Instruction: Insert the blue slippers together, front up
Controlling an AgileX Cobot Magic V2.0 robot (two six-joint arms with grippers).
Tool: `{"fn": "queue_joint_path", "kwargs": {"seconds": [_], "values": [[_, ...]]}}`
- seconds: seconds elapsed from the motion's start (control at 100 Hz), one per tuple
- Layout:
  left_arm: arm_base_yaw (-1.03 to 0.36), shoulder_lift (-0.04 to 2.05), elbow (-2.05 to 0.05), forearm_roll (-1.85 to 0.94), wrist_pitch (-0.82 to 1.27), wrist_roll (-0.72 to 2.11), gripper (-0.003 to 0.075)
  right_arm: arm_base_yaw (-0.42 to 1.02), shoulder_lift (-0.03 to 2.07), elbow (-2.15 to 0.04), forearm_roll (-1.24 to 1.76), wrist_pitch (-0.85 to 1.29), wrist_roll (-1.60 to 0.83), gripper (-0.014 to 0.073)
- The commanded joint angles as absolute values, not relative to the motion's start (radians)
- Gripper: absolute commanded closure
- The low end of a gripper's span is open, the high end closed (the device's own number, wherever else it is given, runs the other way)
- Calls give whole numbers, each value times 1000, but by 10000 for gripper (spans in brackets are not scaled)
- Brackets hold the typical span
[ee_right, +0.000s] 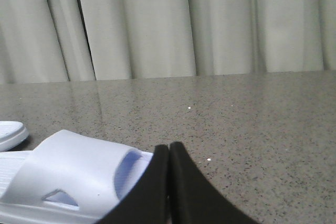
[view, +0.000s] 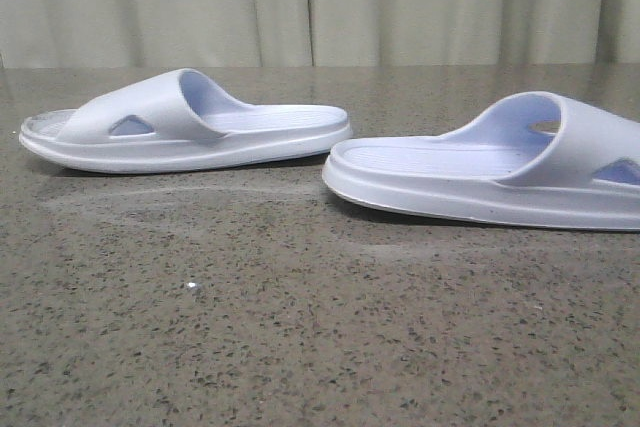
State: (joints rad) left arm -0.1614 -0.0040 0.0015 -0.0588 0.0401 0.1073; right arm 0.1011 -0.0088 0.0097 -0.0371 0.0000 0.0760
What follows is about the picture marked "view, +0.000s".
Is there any light blue slipper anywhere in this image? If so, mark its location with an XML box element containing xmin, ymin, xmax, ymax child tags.
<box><xmin>322</xmin><ymin>91</ymin><xmax>639</xmax><ymax>231</ymax></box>
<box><xmin>19</xmin><ymin>69</ymin><xmax>352</xmax><ymax>173</ymax></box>

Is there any pale green curtain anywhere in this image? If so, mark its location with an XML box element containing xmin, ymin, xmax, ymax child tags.
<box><xmin>1</xmin><ymin>0</ymin><xmax>639</xmax><ymax>68</ymax></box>

